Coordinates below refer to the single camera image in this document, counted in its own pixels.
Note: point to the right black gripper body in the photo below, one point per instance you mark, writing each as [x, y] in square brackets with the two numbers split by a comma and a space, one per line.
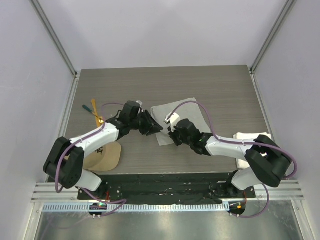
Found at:
[177, 138]

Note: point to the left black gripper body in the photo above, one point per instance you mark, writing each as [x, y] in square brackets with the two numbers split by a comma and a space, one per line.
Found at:
[135, 123]

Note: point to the left aluminium frame post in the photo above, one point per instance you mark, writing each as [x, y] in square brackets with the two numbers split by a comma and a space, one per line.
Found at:
[53, 36]

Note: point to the aluminium frame post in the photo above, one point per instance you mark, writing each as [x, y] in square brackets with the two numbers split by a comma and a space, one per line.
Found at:
[53, 36]
[275, 29]

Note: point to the grey cloth napkin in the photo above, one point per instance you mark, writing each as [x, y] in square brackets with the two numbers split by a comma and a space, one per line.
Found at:
[190, 111]

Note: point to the beige cap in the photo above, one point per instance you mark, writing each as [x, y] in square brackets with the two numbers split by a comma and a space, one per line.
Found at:
[104, 159]

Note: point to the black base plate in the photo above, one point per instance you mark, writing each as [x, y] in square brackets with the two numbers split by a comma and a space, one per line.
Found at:
[170, 188]

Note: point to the right aluminium frame post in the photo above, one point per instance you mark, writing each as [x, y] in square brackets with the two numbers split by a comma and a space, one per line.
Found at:
[275, 29]

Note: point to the white slotted cable duct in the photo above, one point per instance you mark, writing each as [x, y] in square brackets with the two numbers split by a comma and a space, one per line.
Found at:
[65, 207]

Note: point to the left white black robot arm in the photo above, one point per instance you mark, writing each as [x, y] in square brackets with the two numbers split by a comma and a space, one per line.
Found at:
[65, 162]

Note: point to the green handled gold utensil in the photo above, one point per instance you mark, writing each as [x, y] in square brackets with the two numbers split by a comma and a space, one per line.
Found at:
[90, 111]

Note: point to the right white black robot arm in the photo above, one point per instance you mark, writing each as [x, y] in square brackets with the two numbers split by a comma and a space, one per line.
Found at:
[268, 163]

